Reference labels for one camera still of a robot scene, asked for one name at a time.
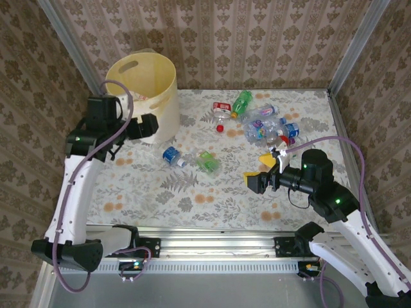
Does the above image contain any clear bottle small green label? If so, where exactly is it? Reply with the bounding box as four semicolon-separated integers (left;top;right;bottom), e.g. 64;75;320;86
287;138;305;160

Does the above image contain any red lid clear bottle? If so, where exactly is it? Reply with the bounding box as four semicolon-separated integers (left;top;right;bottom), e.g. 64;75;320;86
265;133;297;150

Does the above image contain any small blue label bottle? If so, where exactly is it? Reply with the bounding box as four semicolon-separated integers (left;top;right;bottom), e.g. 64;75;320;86
162;146;187;168

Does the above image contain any blue label white cap bottle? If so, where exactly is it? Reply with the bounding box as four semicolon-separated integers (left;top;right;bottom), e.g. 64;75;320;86
275;122;301;139

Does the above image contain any cream plastic bin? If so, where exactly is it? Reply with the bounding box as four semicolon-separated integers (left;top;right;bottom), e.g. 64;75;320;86
105;53;180;144

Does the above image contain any crumpled clear colourful label bottle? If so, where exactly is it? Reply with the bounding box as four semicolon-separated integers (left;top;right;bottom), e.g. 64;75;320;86
243;117;288;142

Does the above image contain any floral fern print tablecloth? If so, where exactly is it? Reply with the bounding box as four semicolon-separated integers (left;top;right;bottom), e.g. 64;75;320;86
82;88;367;232

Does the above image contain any clear bottle purple label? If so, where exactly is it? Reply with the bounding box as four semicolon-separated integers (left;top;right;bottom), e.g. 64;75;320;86
241;103;279;125

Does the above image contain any green plastic bottle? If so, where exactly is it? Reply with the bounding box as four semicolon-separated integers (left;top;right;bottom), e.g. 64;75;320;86
230;90;254;119

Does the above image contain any crushed red label bottle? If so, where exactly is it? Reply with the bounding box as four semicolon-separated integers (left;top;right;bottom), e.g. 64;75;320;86
213;101;232;133

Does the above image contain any black controller board orange plug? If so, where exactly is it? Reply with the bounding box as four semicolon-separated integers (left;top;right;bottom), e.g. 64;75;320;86
297;261;326;279

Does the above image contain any black controller board green light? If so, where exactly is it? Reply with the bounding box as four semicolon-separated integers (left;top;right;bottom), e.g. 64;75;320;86
119;259;152;273

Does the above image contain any thin black right gripper cable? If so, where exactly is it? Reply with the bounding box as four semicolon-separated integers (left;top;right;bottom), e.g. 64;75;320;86
288;188;311;209

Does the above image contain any aluminium table side frame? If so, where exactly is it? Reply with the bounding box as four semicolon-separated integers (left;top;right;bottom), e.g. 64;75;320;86
326;89;378;227

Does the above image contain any aluminium frame post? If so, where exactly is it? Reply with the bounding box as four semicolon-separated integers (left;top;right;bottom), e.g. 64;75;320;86
37;0;109;101
327;0;391;96

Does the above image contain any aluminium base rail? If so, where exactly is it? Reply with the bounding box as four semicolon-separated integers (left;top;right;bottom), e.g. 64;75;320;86
48;228;391;261

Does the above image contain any grey slotted cable duct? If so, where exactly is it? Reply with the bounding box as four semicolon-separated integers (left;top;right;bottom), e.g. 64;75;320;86
57;260;301;274

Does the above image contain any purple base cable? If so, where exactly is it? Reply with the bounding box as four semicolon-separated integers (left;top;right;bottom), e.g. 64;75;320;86
120;246;152;283
303;261;346;308

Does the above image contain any grey metal base plate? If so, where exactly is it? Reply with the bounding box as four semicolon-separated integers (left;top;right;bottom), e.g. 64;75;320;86
30;260;411;308

